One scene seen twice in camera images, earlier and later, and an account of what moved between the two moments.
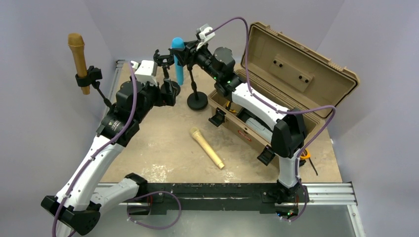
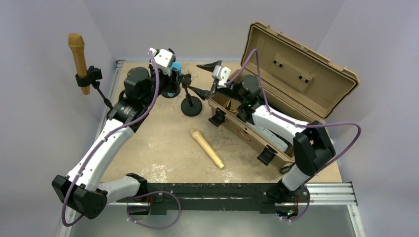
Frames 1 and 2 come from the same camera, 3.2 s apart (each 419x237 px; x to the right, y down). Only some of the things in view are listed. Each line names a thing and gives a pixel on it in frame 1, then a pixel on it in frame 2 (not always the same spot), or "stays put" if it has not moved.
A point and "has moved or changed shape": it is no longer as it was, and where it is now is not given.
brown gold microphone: x=76 y=42 stays put
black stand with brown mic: x=93 y=74 stays put
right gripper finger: x=191 y=45 -> x=210 y=66
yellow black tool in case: x=228 y=106 stays put
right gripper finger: x=184 y=57 -> x=202 y=94
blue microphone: x=179 y=43 has moved or changed shape
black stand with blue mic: x=196 y=101 -> x=191 y=106
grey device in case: x=260 y=129 stays put
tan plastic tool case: x=288 y=75 stays put
